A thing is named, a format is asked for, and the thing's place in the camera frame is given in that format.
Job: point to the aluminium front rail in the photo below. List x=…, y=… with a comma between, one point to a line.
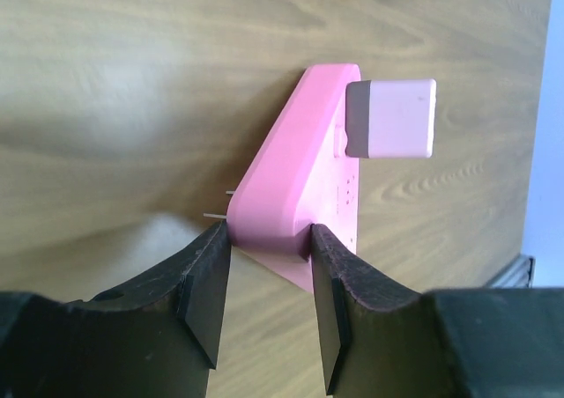
x=519, y=273

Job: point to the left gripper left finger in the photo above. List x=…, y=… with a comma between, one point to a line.
x=155, y=335

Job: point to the pink triangular power strip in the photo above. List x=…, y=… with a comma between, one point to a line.
x=299, y=177

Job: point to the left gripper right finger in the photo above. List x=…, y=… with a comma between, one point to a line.
x=379, y=338

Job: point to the small pink square adapter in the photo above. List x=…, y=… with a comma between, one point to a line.
x=390, y=119

